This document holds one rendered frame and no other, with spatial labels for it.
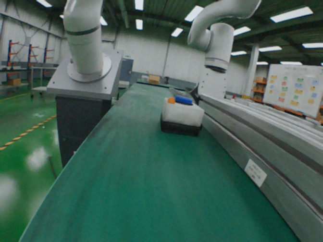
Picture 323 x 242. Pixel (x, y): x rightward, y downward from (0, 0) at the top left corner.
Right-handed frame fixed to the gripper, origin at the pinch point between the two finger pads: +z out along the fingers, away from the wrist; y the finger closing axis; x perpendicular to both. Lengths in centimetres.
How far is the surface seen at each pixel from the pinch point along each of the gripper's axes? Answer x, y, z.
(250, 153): 32.3, 4.9, -1.0
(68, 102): -1, 51, 5
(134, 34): -1080, 241, -329
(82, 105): -1.2, 45.2, 5.5
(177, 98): 17.9, 14.5, -4.9
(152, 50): -1100, 81, -230
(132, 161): 32.3, 21.0, 2.1
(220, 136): 22.6, 4.9, 0.4
